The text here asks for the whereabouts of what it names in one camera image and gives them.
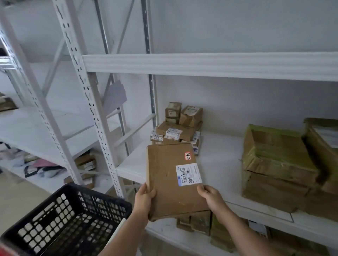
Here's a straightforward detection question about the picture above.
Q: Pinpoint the person's right forearm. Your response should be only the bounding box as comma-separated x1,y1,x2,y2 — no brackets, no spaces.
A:
214,205,275,256

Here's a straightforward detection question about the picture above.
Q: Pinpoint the person's left hand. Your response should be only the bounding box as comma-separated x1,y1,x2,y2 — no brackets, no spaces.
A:
133,183,157,219

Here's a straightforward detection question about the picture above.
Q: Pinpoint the stack of large brown parcels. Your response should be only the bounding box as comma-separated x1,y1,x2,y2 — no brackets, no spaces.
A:
242,118,338,214

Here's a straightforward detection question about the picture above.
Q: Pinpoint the cardboard box red outlined sticker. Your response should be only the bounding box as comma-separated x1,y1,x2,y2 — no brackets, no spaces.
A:
162,137,190,145

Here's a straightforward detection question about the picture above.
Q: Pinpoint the brown cardboard parcel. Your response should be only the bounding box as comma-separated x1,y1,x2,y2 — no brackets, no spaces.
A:
146,142,212,222

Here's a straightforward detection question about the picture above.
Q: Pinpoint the black plastic basket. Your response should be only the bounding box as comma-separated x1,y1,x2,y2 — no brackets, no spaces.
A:
0,182,132,256

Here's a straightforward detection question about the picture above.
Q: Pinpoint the person's right hand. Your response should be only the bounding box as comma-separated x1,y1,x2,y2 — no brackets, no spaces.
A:
196,184,230,216

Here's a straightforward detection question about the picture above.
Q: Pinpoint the taped cardboard box end label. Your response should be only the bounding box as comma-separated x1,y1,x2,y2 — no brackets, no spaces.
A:
165,102,182,119

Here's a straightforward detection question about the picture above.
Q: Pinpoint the person's left forearm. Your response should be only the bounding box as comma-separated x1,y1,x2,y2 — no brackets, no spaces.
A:
99,211,150,256

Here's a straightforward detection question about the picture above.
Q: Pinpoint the pile of plastic mailer bags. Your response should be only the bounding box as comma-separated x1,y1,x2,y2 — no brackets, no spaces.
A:
0,142,65,180

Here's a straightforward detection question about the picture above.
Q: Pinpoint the white metal shelving rack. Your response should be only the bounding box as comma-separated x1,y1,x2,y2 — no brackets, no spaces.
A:
0,0,122,196
51,0,338,256

